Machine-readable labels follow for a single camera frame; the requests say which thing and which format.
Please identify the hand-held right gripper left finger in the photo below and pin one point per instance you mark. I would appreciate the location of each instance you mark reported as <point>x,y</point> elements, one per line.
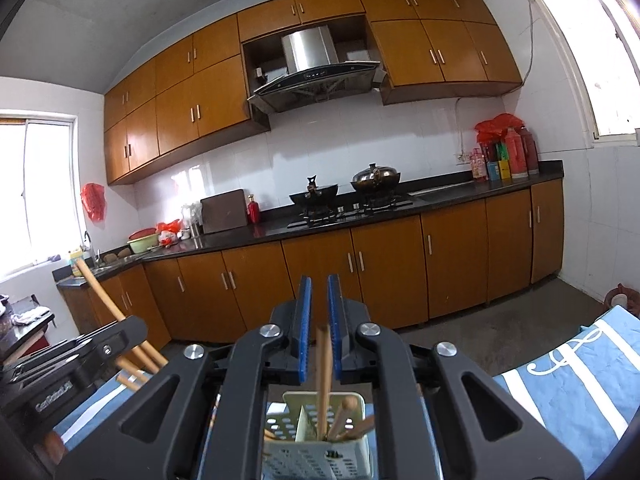
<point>304,330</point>

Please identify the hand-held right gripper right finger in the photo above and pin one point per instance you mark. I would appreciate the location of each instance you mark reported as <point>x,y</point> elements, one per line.
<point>334,330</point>

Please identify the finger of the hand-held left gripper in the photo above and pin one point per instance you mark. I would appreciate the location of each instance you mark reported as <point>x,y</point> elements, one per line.
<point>115,345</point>

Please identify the green plastic utensil basket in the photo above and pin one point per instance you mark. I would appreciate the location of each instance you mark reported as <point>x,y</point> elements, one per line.
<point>310,460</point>

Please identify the person's left hand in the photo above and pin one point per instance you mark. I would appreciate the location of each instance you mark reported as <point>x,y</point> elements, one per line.
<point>52,447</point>

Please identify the dark side table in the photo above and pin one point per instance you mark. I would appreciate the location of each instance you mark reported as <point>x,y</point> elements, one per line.
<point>25,327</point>

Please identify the white cloth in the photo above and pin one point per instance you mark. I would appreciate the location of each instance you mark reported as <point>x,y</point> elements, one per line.
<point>30,316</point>

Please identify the steel sink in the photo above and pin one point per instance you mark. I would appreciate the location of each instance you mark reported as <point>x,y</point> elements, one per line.
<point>112,260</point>

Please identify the yellow bottle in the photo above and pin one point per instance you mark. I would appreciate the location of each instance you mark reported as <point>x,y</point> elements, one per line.
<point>75,262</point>

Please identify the metal faucet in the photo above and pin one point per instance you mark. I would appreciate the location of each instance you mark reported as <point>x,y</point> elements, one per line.
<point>91,250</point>

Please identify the green basin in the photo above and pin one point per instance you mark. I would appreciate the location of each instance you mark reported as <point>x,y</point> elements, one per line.
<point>142,246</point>

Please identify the red basin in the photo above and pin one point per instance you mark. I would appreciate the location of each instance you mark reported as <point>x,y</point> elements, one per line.
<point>142,233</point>

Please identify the black gas stove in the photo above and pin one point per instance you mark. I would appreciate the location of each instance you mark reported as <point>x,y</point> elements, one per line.
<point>350,210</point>

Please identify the small red plastic bag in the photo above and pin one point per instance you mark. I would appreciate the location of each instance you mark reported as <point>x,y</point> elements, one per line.
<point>167,230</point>

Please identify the red bottle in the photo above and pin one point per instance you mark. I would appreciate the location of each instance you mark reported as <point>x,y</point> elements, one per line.
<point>253,210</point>

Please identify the black wok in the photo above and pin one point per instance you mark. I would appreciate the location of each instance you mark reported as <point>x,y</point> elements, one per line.
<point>315,195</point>

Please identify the wooden base cabinets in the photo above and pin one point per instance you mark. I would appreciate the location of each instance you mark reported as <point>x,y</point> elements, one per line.
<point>450,260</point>

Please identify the hanging red plastic bag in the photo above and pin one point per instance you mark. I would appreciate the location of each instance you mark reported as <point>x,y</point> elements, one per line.
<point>93,202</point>

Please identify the white jars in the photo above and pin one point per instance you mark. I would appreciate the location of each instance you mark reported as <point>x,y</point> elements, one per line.
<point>189,220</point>

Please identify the wok with lid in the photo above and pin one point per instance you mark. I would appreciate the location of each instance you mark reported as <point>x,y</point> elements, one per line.
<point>375,177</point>

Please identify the small sliding window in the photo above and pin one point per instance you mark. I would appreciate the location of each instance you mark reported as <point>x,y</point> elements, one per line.
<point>35,195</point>

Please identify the black kitchen countertop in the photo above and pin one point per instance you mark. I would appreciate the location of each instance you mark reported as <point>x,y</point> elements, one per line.
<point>450,195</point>

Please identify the pink bottle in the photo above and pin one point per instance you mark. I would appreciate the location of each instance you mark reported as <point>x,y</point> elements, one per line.
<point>478,164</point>

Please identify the blue box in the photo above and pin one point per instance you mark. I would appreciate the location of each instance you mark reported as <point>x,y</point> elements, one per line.
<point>494,170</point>

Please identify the yellow green box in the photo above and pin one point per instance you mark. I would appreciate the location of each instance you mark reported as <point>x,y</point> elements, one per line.
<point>504,167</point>

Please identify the blue white striped tablecloth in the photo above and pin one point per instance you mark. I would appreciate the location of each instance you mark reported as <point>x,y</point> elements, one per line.
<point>565,395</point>

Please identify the large red plastic bag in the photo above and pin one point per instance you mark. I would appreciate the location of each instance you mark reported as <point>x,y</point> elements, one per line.
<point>500,127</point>

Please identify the dark red thermos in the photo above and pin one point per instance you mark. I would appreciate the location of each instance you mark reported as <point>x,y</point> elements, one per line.
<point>531,152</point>

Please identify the steel range hood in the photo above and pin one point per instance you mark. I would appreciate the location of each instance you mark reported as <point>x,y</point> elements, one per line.
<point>310,60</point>

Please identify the brown ceramic pot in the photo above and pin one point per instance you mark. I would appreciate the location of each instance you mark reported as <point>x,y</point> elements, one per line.
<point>622,300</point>

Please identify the large bright window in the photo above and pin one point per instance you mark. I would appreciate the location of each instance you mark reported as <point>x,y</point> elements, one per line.
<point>590,50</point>

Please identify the wall outlet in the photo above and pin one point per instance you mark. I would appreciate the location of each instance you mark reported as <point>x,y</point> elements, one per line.
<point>462,157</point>

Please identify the wooden wall cabinets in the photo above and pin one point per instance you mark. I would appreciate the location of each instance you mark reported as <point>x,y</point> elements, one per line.
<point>425,50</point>

